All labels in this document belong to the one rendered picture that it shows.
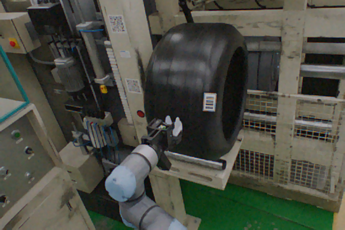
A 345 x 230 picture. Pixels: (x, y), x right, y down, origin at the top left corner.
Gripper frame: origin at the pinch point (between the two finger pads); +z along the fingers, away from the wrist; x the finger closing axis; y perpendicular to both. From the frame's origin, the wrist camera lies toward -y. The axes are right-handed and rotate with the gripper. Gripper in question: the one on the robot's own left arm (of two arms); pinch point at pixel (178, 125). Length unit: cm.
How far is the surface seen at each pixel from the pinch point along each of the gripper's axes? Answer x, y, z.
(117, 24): 32.8, 30.8, 18.2
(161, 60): 9.8, 19.8, 10.5
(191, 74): -3.1, 16.5, 7.6
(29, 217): 63, -42, -27
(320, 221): -54, -113, 83
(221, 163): -8.9, -28.5, 19.1
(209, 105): -10.1, 7.2, 4.6
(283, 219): -32, -114, 77
